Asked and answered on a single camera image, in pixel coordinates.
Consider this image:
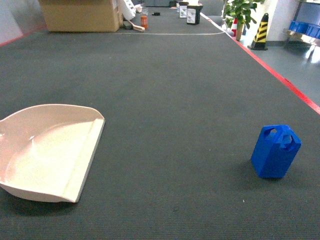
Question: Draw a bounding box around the green potted plant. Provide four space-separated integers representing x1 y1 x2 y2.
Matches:
222 0 265 41

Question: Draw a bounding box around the wooden hand brush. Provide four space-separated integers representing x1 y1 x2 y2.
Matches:
128 20 146 32

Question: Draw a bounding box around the black white box front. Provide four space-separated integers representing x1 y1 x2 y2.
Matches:
186 4 203 25

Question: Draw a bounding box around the red white traffic cone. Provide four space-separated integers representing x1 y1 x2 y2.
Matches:
230 18 238 37

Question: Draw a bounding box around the black white box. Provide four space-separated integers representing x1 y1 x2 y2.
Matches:
186 4 203 25
179 1 189 18

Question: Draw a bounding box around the white printed bag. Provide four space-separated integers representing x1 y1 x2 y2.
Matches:
118 0 136 20

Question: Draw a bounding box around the stainless steel shelf rack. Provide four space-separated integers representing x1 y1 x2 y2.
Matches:
283 0 320 62

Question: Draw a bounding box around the large cardboard box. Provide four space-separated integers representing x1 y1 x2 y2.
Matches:
39 0 123 33

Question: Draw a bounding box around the beige plastic dustpan tray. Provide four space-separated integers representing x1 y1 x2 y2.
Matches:
0 104 105 203

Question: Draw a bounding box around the black white box rear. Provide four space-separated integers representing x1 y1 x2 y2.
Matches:
179 1 189 18

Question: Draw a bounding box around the blue plastic block part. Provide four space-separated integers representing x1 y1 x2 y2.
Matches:
251 124 302 179

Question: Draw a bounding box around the yellow black traffic cone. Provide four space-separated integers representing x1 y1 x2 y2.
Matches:
247 13 269 51

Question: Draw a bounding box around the orange can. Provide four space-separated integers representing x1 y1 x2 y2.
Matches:
140 15 148 30

